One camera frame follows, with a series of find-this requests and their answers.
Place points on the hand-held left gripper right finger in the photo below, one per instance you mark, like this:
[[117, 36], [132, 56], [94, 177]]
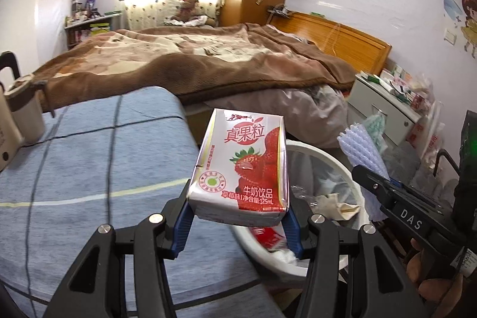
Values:
[[294, 236]]

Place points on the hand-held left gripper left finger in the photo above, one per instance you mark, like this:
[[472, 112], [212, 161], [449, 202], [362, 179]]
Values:
[[182, 225]]

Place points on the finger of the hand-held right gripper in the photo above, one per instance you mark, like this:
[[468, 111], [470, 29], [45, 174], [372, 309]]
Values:
[[376, 184]]

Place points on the white tissue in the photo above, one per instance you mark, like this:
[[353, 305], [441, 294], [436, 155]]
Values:
[[292, 258]]

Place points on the white round trash bin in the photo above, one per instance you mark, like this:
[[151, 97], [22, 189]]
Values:
[[257, 258]]

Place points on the strawberry print drink carton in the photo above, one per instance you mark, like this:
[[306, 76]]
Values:
[[238, 161]]

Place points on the person's right hand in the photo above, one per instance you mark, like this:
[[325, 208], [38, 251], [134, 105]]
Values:
[[428, 284]]

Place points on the green printed plastic bag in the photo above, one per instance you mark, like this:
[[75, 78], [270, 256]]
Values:
[[376, 124]]

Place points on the clear plastic bag with packets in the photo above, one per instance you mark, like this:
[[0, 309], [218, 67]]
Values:
[[421, 139]]

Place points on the white nightstand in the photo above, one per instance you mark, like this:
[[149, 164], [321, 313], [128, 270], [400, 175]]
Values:
[[376, 105]]

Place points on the pile of small boxes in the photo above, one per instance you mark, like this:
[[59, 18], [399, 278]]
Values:
[[406, 90]]

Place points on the pale pink bed sheet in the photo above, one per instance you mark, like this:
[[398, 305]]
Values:
[[316, 105]]

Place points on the wooden bed headboard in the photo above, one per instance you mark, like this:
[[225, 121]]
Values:
[[354, 42]]

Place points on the bed with brown blanket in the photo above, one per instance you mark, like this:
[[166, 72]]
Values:
[[186, 57]]

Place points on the beige mug with brown band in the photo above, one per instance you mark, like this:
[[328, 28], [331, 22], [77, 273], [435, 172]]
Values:
[[29, 117]]

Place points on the cream electric kettle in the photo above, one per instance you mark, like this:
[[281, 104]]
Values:
[[7, 139]]

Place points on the power strip on headboard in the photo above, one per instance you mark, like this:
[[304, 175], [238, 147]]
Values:
[[279, 10]]

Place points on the brown teddy bear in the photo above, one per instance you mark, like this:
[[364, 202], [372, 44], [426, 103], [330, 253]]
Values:
[[188, 8]]

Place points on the cluttered desk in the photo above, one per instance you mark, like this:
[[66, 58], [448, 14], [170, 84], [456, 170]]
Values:
[[93, 27]]

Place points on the white wall socket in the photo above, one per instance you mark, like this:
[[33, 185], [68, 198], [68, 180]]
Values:
[[450, 36]]

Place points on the cartoon girl wall sticker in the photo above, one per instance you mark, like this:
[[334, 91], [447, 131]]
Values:
[[469, 16]]

